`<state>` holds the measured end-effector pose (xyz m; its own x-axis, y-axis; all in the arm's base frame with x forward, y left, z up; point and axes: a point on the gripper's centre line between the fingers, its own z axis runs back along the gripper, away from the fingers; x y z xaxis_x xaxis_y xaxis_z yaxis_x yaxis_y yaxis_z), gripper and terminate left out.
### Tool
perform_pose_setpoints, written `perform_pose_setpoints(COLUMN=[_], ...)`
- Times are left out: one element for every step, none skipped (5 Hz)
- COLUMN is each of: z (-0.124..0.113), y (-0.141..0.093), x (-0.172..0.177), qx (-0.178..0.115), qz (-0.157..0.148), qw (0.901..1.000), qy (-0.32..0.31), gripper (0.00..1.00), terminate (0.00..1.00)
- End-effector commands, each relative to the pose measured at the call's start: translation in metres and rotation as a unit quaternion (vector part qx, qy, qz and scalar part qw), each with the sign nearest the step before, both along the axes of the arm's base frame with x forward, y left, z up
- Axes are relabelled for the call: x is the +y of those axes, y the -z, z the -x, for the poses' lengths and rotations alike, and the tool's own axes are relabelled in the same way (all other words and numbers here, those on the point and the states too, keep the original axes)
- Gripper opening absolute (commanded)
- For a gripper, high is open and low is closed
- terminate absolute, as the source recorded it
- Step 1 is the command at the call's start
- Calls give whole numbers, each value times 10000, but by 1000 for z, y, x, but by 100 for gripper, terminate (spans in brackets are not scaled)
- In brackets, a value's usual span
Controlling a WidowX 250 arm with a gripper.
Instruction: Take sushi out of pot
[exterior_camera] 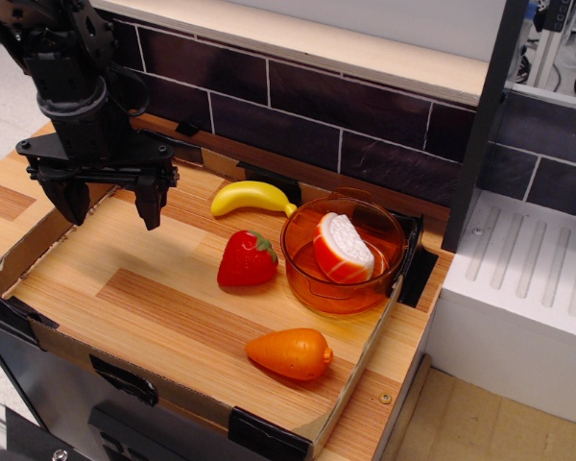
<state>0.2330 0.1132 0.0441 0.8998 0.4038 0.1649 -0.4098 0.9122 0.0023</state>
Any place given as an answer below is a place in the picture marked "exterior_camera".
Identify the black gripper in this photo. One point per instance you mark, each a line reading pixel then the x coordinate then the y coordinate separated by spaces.
pixel 94 141

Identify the orange white toy sushi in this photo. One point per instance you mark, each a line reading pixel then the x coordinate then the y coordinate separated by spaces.
pixel 340 252

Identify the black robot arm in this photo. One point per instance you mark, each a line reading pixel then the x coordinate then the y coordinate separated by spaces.
pixel 67 49

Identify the cardboard fence with black tape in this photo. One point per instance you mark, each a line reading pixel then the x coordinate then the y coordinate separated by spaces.
pixel 120 338

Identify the transparent orange plastic pot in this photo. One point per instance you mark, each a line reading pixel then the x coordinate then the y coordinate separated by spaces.
pixel 378 228

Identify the yellow toy banana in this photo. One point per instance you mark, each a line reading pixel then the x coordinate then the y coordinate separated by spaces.
pixel 251 194

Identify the red toy strawberry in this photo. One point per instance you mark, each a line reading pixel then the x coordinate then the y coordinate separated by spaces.
pixel 248 259

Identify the orange toy carrot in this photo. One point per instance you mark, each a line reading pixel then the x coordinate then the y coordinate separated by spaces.
pixel 298 353

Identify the light wooden shelf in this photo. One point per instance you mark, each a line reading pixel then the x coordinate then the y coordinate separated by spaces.
pixel 375 59

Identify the dark tiled backsplash panel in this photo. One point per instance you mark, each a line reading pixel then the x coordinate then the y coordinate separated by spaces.
pixel 374 133

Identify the white toy sink drainboard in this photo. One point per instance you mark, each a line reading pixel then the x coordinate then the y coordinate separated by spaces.
pixel 505 320

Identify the dark grey vertical post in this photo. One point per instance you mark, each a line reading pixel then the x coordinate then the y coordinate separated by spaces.
pixel 499 79

